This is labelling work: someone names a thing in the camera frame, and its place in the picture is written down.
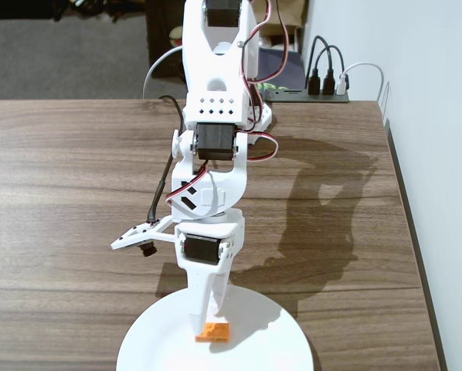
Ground orange lego block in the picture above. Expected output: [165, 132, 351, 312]
[195, 320, 231, 344]

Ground red white black servo wire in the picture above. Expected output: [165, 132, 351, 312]
[240, 0, 290, 131]
[165, 164, 209, 204]
[236, 131, 280, 163]

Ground thin metal wire bracket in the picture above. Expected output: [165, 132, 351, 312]
[377, 80, 392, 121]

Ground black camera cable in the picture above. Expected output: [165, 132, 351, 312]
[147, 95, 186, 229]

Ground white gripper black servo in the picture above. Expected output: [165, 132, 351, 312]
[175, 210, 246, 335]

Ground white cable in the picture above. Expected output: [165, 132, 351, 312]
[142, 46, 185, 100]

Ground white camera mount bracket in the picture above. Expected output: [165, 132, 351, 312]
[110, 216, 178, 250]

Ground dark wooden cabinet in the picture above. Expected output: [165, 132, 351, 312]
[144, 0, 186, 78]

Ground black plug with cable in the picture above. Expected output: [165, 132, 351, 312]
[305, 36, 321, 96]
[321, 45, 346, 96]

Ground white round plate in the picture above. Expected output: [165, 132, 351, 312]
[116, 284, 314, 371]

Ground white plug with cable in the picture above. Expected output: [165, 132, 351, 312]
[335, 61, 385, 113]

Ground round yellowish red object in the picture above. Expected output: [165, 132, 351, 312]
[168, 26, 184, 48]

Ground dark box with green print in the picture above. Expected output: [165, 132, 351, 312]
[256, 48, 305, 94]

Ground black power strip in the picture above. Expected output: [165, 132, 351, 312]
[263, 87, 350, 104]

